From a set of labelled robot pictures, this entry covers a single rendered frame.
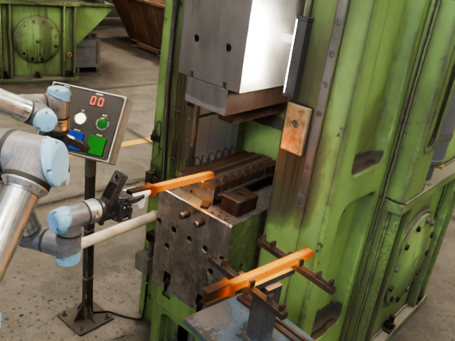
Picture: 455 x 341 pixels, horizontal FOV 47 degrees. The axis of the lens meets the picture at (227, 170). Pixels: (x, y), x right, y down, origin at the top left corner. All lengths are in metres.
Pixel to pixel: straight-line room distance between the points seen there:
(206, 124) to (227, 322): 0.85
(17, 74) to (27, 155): 5.36
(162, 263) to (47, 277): 1.06
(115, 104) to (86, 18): 4.91
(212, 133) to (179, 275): 0.61
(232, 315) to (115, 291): 1.31
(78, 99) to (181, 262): 0.79
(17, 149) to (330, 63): 0.98
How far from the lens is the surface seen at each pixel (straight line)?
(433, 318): 3.36
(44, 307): 2.92
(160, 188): 1.81
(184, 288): 2.15
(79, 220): 1.61
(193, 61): 1.91
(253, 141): 2.39
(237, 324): 1.77
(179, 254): 2.10
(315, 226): 1.89
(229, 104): 1.84
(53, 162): 1.31
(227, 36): 1.79
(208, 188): 1.96
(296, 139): 1.81
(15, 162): 1.34
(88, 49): 7.24
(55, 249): 1.66
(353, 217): 2.22
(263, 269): 1.55
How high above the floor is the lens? 1.82
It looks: 23 degrees down
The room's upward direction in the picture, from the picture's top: 8 degrees clockwise
